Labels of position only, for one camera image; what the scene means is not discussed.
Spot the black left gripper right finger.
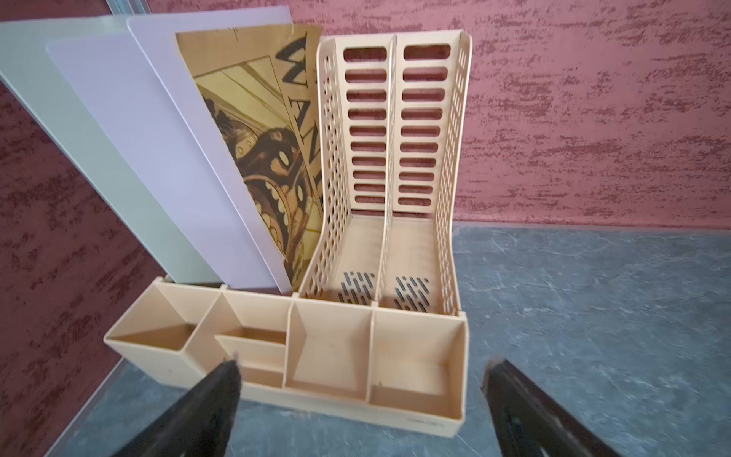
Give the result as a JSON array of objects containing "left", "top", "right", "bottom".
[{"left": 482, "top": 358, "right": 620, "bottom": 457}]

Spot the brown illustrated comic book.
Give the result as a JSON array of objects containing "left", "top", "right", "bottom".
[{"left": 176, "top": 24, "right": 323, "bottom": 291}]

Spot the grey-green folder board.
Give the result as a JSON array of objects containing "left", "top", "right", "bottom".
[{"left": 1, "top": 15, "right": 219, "bottom": 284}]

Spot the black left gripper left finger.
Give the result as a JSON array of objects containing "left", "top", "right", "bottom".
[{"left": 115, "top": 360, "right": 242, "bottom": 456}]

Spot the beige plastic desk organizer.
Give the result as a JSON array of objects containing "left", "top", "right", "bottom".
[{"left": 104, "top": 30, "right": 472, "bottom": 437}]

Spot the lilac folder board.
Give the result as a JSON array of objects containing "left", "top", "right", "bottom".
[{"left": 48, "top": 7, "right": 292, "bottom": 294}]

